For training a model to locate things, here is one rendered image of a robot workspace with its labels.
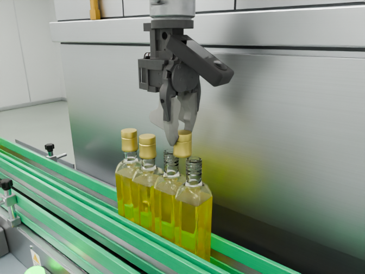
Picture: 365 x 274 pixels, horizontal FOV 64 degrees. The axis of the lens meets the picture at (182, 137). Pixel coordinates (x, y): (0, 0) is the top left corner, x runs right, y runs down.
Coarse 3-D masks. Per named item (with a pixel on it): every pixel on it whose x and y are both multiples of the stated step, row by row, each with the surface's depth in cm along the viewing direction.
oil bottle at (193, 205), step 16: (176, 192) 54; (192, 192) 52; (208, 192) 54; (176, 208) 55; (192, 208) 52; (208, 208) 55; (176, 224) 56; (192, 224) 53; (208, 224) 56; (176, 240) 57; (192, 240) 54; (208, 240) 57; (208, 256) 59
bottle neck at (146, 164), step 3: (141, 159) 60; (144, 159) 59; (147, 159) 59; (150, 159) 59; (153, 159) 59; (141, 162) 60; (144, 162) 59; (147, 162) 59; (150, 162) 59; (153, 162) 60; (144, 165) 59; (147, 165) 59; (150, 165) 59; (153, 165) 60; (144, 168) 60; (147, 168) 59; (150, 168) 60; (153, 168) 60
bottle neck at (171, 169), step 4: (172, 148) 58; (164, 152) 56; (168, 152) 57; (172, 152) 57; (164, 156) 56; (168, 156) 55; (172, 156) 55; (164, 160) 56; (168, 160) 55; (172, 160) 55; (176, 160) 56; (164, 164) 57; (168, 164) 56; (172, 164) 56; (176, 164) 56; (164, 168) 57; (168, 168) 56; (172, 168) 56; (176, 168) 56; (164, 172) 57; (168, 172) 56; (172, 172) 56; (176, 172) 57; (168, 176) 57; (172, 176) 56
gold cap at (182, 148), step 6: (180, 132) 53; (186, 132) 53; (180, 138) 52; (186, 138) 52; (180, 144) 52; (186, 144) 52; (174, 150) 53; (180, 150) 53; (186, 150) 53; (180, 156) 53; (186, 156) 53
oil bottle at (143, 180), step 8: (136, 176) 60; (144, 176) 59; (152, 176) 59; (136, 184) 60; (144, 184) 59; (152, 184) 59; (136, 192) 61; (144, 192) 59; (152, 192) 59; (136, 200) 62; (144, 200) 60; (152, 200) 60; (136, 208) 62; (144, 208) 61; (152, 208) 60; (136, 216) 63; (144, 216) 61; (152, 216) 61; (144, 224) 62; (152, 224) 61
